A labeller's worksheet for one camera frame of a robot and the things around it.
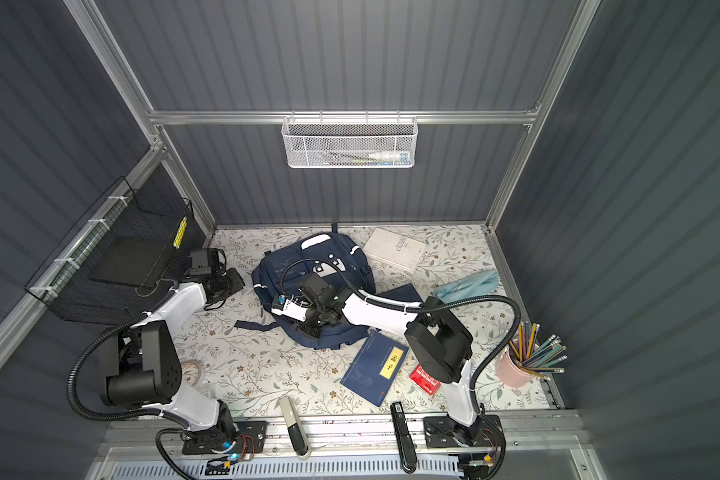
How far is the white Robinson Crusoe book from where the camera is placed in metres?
1.11

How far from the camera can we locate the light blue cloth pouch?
955mm

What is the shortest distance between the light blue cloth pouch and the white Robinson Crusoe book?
146mm

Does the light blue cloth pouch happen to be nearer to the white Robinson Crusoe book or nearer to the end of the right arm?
the white Robinson Crusoe book
